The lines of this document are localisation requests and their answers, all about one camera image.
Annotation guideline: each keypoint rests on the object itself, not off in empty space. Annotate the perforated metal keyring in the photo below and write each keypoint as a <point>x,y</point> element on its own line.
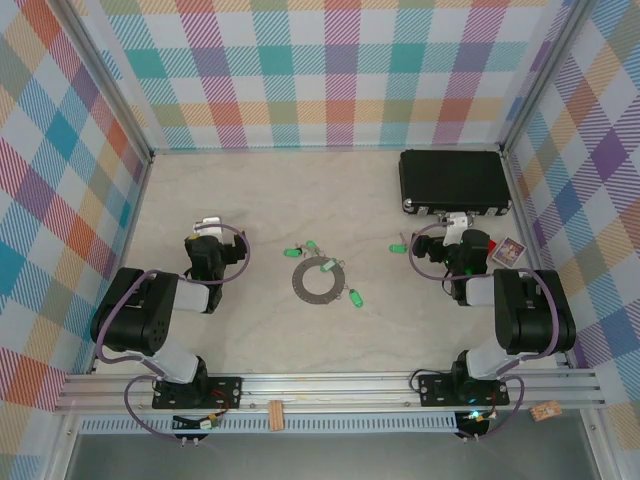
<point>298,282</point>

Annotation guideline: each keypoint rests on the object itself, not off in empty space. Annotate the green key tags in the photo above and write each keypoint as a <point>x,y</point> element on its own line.
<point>356,298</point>

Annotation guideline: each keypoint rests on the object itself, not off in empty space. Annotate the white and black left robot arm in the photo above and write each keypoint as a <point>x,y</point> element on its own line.
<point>135,310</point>

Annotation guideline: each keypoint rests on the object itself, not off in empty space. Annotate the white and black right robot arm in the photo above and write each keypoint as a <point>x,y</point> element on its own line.
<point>535,310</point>

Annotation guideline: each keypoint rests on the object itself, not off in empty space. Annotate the small red block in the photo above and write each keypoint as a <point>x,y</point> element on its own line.
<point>493,246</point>

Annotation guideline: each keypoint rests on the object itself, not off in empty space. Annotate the small printed card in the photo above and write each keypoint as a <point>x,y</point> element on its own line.
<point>508,250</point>

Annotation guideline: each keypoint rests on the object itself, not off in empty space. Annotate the black carrying case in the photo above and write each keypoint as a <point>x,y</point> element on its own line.
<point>450,180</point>

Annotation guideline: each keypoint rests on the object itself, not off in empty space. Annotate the small wooden block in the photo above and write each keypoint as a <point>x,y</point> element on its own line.
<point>275,415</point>

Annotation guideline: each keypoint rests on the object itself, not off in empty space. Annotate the small cork piece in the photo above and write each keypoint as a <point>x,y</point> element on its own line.
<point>545,412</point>

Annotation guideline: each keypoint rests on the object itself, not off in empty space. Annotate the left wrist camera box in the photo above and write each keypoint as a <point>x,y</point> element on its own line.
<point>210,225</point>

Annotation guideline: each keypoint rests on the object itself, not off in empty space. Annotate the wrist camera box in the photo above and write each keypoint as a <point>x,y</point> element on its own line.
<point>210,225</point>
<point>457,222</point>

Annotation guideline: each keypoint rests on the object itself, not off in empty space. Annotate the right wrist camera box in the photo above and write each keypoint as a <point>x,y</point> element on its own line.
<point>457,222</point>

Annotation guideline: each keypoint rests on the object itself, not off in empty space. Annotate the aluminium side rail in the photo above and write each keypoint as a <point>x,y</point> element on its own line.
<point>124,250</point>
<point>534,250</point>

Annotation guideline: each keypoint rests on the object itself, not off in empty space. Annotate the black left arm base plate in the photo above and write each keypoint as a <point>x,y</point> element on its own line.
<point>225,392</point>

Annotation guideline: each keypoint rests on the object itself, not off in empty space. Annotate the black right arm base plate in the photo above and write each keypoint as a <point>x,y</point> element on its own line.
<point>435,390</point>

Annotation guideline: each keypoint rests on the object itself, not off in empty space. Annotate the aluminium mounting rail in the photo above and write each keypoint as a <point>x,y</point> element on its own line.
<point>325,392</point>

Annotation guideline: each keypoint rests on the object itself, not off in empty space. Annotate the aluminium corner post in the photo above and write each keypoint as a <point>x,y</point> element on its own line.
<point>109,80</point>
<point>543,75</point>

